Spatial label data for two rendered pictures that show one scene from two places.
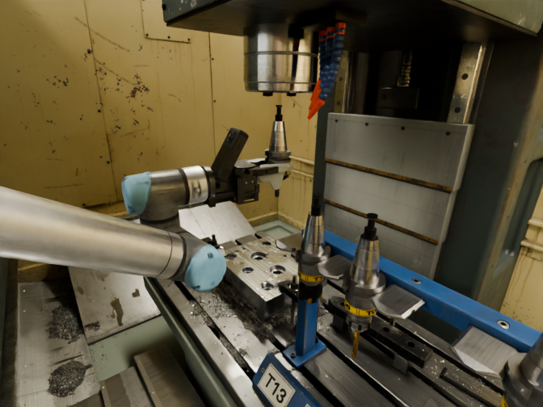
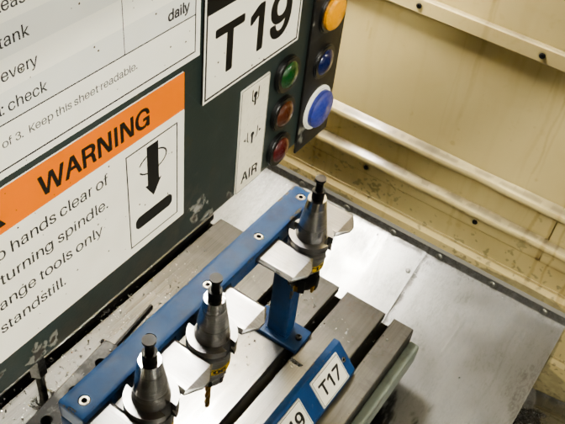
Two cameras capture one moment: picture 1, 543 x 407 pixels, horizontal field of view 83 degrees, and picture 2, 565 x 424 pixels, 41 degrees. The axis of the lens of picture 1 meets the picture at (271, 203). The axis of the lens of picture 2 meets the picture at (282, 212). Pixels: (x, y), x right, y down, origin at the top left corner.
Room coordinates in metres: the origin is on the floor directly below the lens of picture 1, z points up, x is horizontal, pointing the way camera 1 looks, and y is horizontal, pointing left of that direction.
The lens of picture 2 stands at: (0.55, 0.40, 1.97)
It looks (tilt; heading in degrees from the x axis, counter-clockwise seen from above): 44 degrees down; 247
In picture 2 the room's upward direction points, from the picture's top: 8 degrees clockwise
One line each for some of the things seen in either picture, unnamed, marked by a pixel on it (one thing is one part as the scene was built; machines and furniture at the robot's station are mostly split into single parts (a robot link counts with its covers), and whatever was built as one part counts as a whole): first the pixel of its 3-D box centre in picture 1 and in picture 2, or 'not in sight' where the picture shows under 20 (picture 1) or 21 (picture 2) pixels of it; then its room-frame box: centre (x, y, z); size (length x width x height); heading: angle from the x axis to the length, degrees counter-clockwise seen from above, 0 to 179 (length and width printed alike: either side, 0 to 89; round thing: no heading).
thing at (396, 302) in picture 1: (395, 302); (239, 311); (0.36, -0.18, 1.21); 0.07 x 0.05 x 0.01; 128
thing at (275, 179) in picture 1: (276, 177); not in sight; (0.68, -0.01, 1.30); 0.09 x 0.03 x 0.06; 110
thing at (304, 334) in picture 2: not in sight; (288, 274); (0.22, -0.36, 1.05); 0.10 x 0.05 x 0.30; 128
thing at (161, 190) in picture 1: (155, 192); not in sight; (0.56, 0.23, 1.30); 0.11 x 0.08 x 0.09; 124
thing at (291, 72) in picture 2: not in sight; (288, 74); (0.40, 0.00, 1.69); 0.02 x 0.01 x 0.02; 38
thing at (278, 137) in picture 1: (278, 136); not in sight; (0.72, -0.01, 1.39); 0.04 x 0.04 x 0.07
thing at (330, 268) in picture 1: (335, 267); (182, 368); (0.44, -0.11, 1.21); 0.07 x 0.05 x 0.01; 128
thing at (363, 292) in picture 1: (363, 283); (211, 338); (0.40, -0.15, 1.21); 0.06 x 0.06 x 0.03
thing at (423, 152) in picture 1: (377, 195); not in sight; (0.99, -0.37, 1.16); 0.48 x 0.05 x 0.51; 38
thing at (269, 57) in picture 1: (280, 62); not in sight; (0.72, -0.01, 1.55); 0.16 x 0.16 x 0.12
